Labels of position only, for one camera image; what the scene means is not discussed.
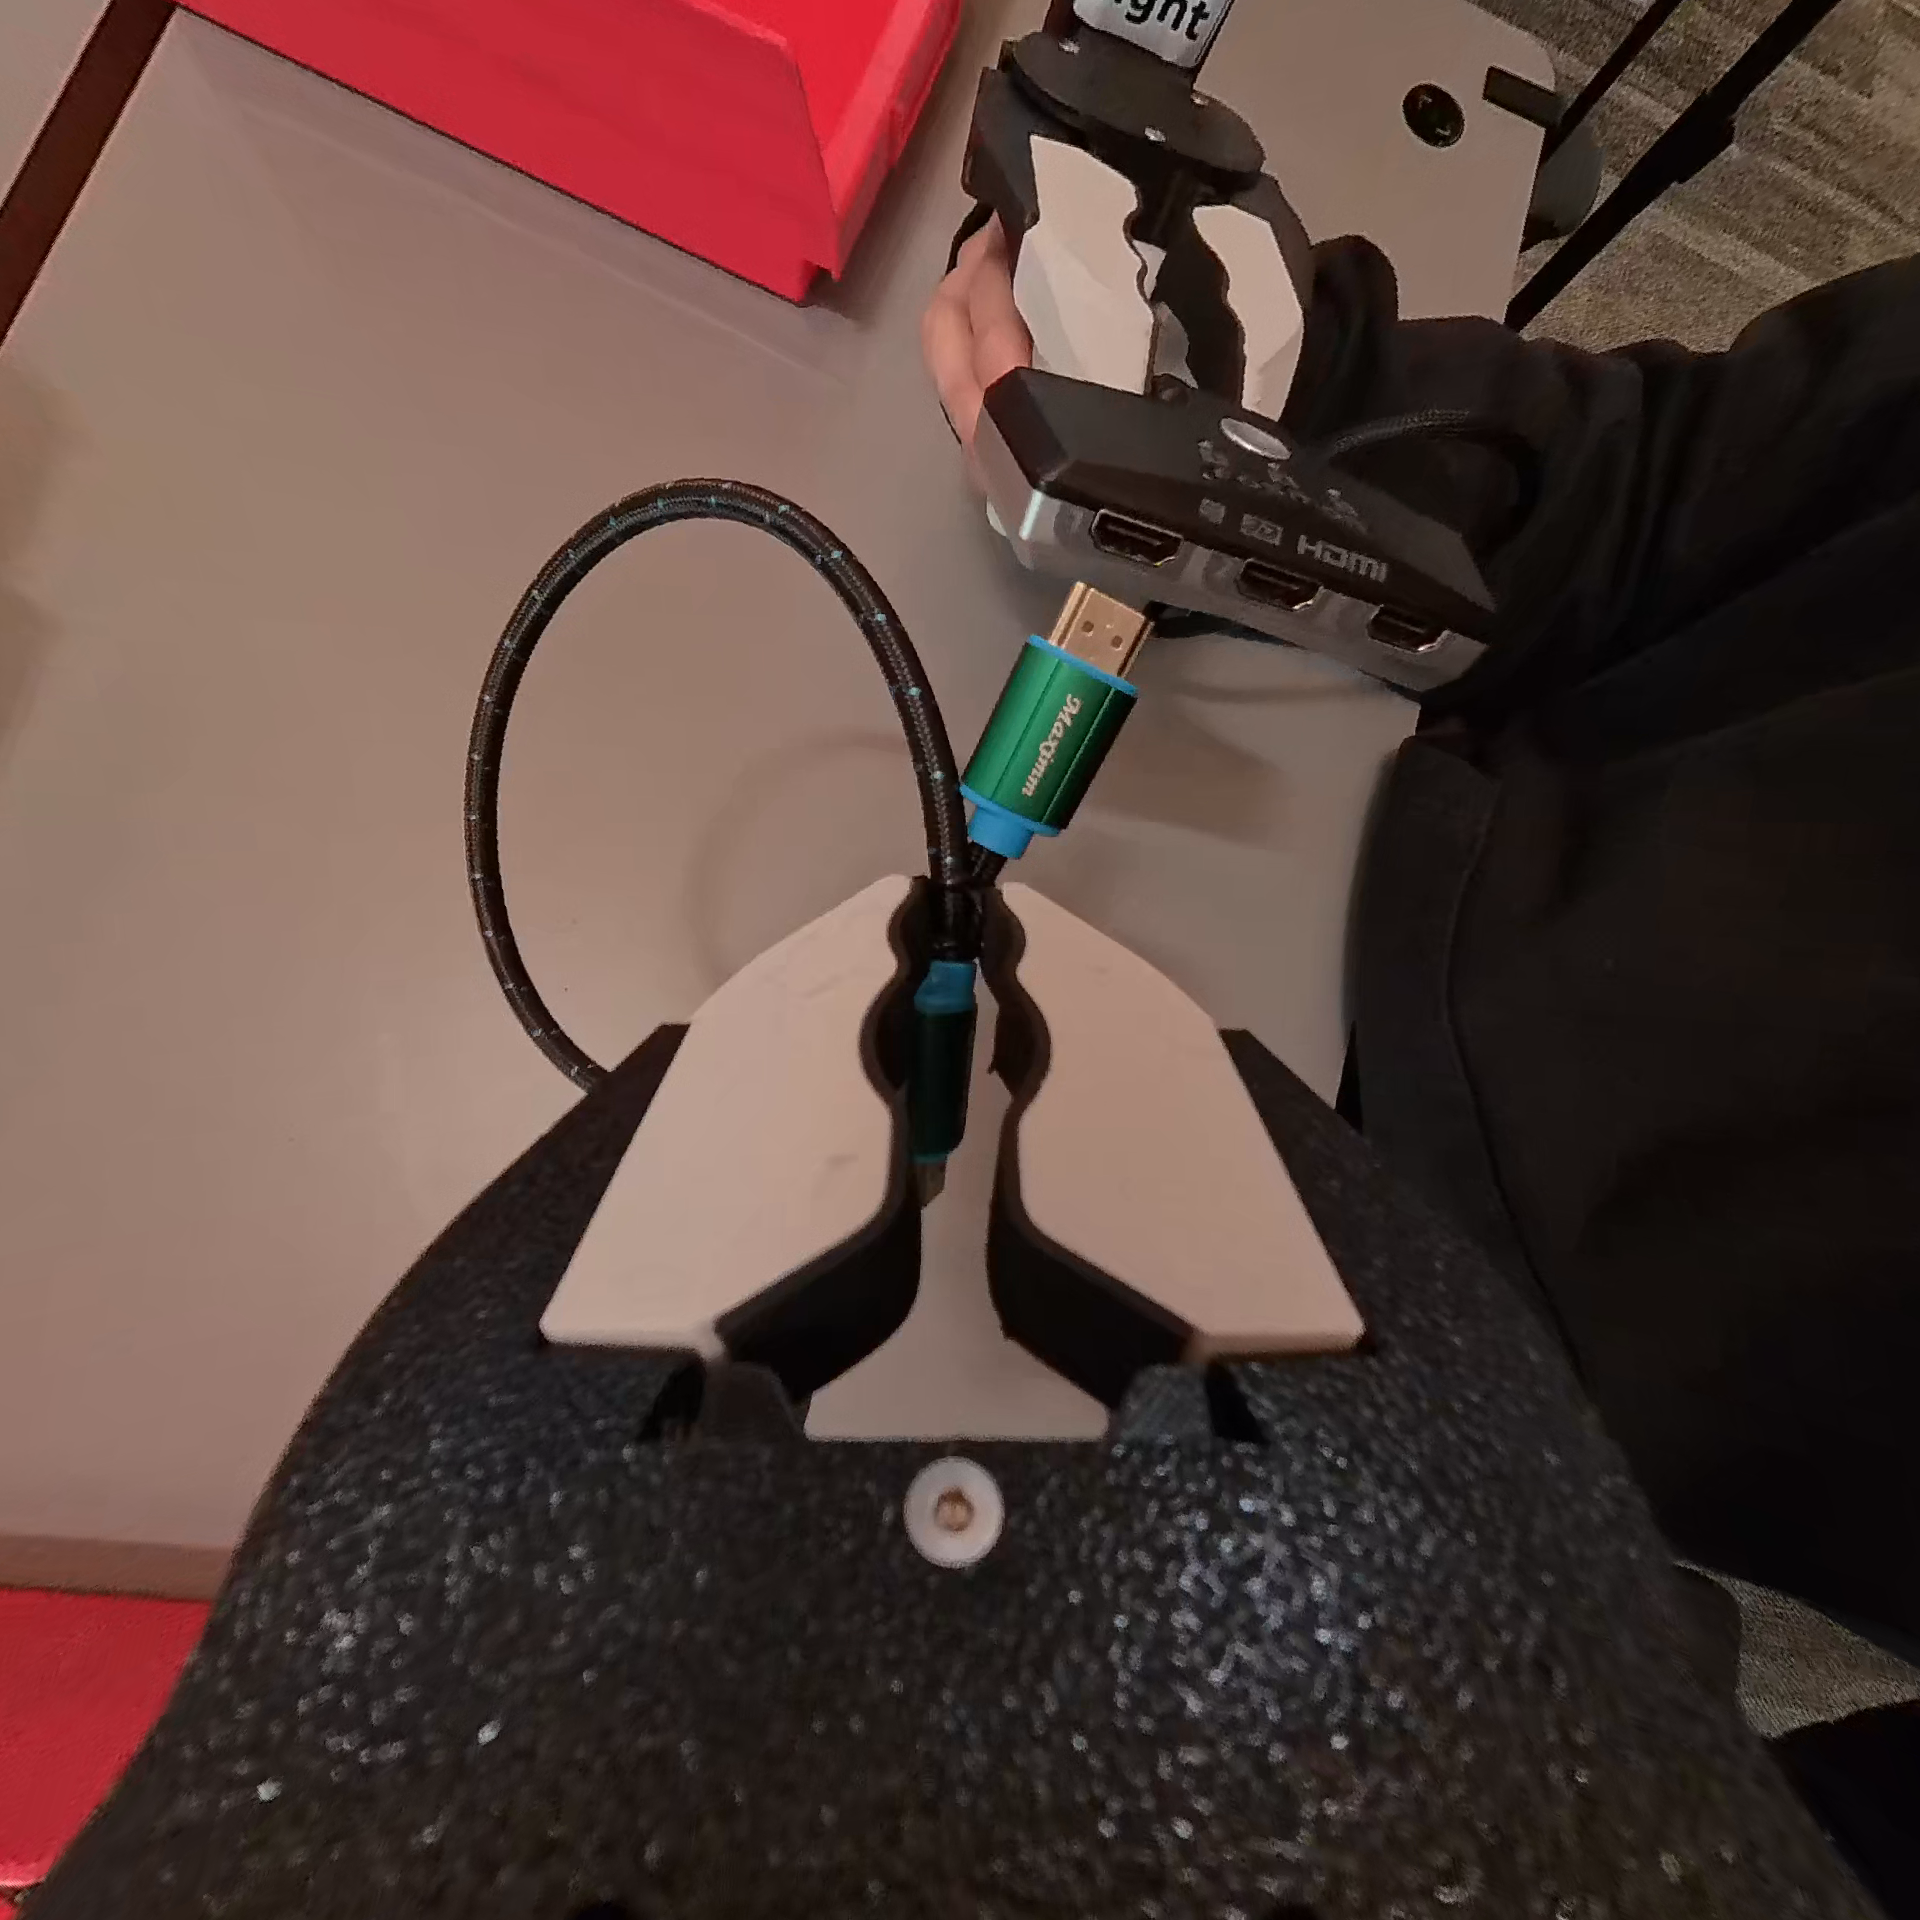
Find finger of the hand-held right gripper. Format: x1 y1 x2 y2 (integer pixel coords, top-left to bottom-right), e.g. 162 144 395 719
1151 200 1324 425
1009 140 1161 396

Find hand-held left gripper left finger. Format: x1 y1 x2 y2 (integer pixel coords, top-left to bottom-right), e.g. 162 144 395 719
538 877 923 1405

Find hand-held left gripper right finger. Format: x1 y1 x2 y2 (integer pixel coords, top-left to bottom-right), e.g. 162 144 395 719
977 879 1370 1416

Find black video switch box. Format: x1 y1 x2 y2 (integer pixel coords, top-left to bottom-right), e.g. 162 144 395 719
972 368 1503 695

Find green plug braided video cable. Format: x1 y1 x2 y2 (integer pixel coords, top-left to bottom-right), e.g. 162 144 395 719
465 477 1161 1208

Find person's right forearm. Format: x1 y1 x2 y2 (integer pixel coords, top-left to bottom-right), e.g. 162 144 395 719
1296 236 1920 708

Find person's right hand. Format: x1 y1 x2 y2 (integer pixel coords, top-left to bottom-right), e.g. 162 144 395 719
922 225 1037 450

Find black metal stand legs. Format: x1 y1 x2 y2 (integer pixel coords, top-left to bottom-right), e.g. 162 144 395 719
1503 0 1851 335

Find person's black jacket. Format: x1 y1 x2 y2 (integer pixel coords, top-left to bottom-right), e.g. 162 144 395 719
1342 600 1920 1654

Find red plastic box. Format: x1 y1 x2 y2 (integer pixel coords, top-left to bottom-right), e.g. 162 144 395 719
0 1587 215 1920
177 0 965 307

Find black braided switch cable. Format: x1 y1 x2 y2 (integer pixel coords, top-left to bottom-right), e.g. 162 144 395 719
1316 400 1520 461

